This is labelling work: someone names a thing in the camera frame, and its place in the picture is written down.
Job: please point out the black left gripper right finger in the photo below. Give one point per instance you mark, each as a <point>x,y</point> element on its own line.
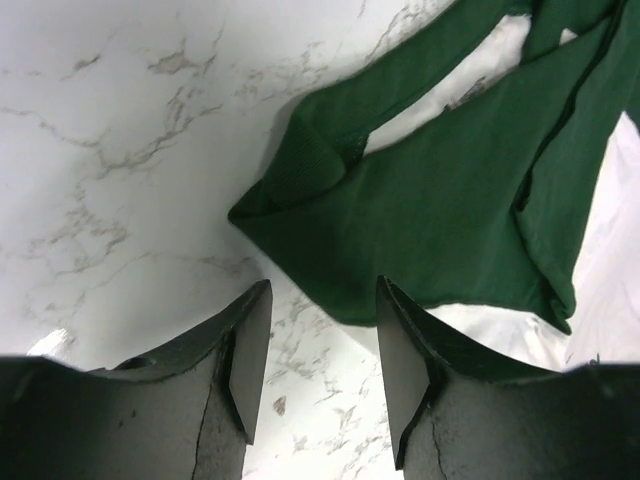
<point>459,410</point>

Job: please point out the cream green Charlie Brown shirt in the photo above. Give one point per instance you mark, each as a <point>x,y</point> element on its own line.
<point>488,165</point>

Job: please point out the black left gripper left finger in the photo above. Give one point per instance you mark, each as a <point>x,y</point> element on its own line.
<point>187,409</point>

